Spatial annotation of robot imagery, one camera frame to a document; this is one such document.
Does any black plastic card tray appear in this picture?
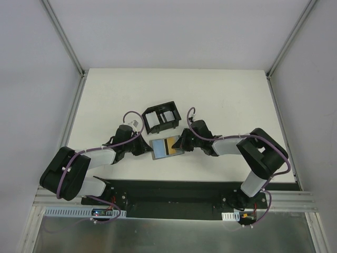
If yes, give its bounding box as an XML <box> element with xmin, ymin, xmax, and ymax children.
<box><xmin>142</xmin><ymin>101</ymin><xmax>181</xmax><ymax>134</ymax></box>

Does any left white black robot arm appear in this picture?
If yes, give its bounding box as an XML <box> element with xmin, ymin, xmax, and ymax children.
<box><xmin>39</xmin><ymin>124</ymin><xmax>153</xmax><ymax>205</ymax></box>

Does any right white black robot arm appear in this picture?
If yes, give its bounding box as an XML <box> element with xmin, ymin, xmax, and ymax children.
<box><xmin>172</xmin><ymin>120</ymin><xmax>290</xmax><ymax>208</ymax></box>

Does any white card stack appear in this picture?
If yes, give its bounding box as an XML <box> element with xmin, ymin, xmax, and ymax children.
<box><xmin>145</xmin><ymin>111</ymin><xmax>160</xmax><ymax>128</ymax></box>

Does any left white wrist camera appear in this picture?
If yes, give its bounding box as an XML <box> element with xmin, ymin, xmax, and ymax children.
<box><xmin>128</xmin><ymin>120</ymin><xmax>139</xmax><ymax>128</ymax></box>

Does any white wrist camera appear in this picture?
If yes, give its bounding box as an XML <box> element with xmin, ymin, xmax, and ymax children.
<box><xmin>128</xmin><ymin>120</ymin><xmax>139</xmax><ymax>128</ymax></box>
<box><xmin>190</xmin><ymin>114</ymin><xmax>196</xmax><ymax>122</ymax></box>

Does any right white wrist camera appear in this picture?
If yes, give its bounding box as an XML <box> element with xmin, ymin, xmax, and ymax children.
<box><xmin>190</xmin><ymin>114</ymin><xmax>196</xmax><ymax>122</ymax></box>

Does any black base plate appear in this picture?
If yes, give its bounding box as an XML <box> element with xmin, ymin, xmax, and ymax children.
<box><xmin>80</xmin><ymin>179</ymin><xmax>272</xmax><ymax>219</ymax></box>

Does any left table edge rail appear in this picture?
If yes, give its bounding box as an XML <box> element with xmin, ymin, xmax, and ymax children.
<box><xmin>55</xmin><ymin>75</ymin><xmax>86</xmax><ymax>154</ymax></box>

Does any table edge rail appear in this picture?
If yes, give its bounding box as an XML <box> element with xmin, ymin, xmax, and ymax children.
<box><xmin>55</xmin><ymin>75</ymin><xmax>86</xmax><ymax>154</ymax></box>
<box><xmin>266</xmin><ymin>76</ymin><xmax>303</xmax><ymax>190</ymax></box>

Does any right white cable duct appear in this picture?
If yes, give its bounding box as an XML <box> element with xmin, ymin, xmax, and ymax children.
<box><xmin>222</xmin><ymin>212</ymin><xmax>240</xmax><ymax>222</ymax></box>

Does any white cable duct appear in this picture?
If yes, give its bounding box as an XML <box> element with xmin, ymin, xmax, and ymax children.
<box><xmin>44</xmin><ymin>207</ymin><xmax>127</xmax><ymax>219</ymax></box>
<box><xmin>222</xmin><ymin>212</ymin><xmax>240</xmax><ymax>222</ymax></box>

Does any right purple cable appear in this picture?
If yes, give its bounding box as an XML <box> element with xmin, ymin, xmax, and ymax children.
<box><xmin>186</xmin><ymin>106</ymin><xmax>292</xmax><ymax>229</ymax></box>

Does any left aluminium frame post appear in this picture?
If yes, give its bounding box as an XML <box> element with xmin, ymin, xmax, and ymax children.
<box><xmin>40</xmin><ymin>0</ymin><xmax>86</xmax><ymax>77</ymax></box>

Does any aluminium frame post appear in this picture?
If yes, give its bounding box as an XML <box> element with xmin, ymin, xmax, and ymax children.
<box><xmin>266</xmin><ymin>0</ymin><xmax>319</xmax><ymax>80</ymax></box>
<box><xmin>40</xmin><ymin>0</ymin><xmax>86</xmax><ymax>77</ymax></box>

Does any left white cable duct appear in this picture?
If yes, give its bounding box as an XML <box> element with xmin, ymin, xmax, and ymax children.
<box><xmin>44</xmin><ymin>207</ymin><xmax>127</xmax><ymax>219</ymax></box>

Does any front aluminium rail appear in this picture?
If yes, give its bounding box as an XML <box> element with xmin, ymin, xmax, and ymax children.
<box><xmin>33</xmin><ymin>180</ymin><xmax>318</xmax><ymax>213</ymax></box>

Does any right table edge rail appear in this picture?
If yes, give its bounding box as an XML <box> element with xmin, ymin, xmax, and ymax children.
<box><xmin>266</xmin><ymin>76</ymin><xmax>303</xmax><ymax>190</ymax></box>

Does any right aluminium frame post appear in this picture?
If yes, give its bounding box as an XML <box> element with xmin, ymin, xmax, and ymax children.
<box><xmin>266</xmin><ymin>0</ymin><xmax>319</xmax><ymax>80</ymax></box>

